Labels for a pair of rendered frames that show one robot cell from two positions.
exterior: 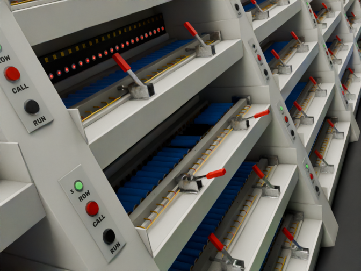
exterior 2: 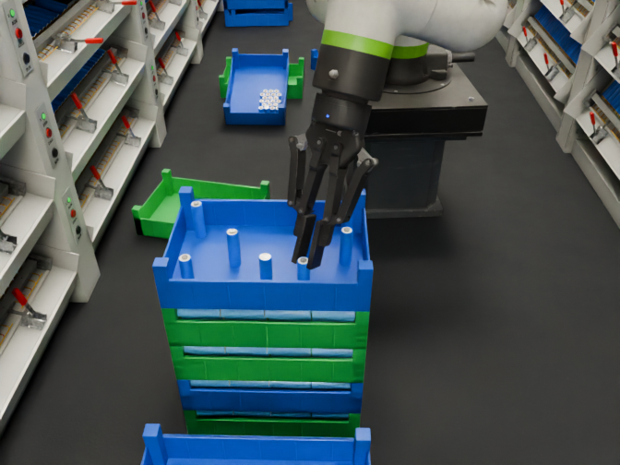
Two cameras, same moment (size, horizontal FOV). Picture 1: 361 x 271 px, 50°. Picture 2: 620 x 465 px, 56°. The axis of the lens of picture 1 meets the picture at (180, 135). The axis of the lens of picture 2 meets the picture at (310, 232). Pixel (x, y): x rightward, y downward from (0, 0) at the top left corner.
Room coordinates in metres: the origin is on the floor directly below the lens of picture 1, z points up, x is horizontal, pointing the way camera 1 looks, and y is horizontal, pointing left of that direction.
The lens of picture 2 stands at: (-0.62, 0.31, 0.92)
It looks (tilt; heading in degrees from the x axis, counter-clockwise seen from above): 37 degrees down; 325
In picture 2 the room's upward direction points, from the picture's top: straight up
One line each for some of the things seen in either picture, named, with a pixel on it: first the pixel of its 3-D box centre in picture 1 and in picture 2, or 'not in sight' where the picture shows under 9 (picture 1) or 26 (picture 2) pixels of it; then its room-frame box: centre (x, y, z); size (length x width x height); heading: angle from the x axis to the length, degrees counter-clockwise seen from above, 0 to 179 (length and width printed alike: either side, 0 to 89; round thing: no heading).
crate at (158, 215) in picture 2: not in sight; (204, 207); (0.56, -0.19, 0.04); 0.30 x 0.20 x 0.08; 42
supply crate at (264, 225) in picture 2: not in sight; (268, 244); (-0.02, -0.04, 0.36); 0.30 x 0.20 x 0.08; 53
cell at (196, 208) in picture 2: not in sight; (198, 219); (0.11, 0.01, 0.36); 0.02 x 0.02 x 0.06
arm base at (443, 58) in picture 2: not in sight; (423, 61); (0.35, -0.72, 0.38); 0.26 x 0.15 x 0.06; 61
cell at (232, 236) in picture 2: not in sight; (233, 247); (0.01, 0.00, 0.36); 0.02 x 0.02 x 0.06
